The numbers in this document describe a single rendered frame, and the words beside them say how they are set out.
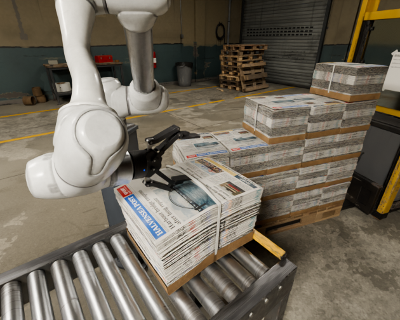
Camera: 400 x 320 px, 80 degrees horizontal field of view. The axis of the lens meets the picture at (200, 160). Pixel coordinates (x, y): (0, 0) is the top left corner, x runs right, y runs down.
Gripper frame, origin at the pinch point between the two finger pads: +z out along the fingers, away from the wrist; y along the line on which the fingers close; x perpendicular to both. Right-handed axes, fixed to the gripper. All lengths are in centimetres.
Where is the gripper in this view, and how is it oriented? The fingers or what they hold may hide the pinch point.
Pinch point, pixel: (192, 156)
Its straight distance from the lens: 73.3
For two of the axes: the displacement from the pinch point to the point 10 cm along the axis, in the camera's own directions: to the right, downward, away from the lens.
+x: 6.1, 3.7, -7.0
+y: -1.4, 9.2, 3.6
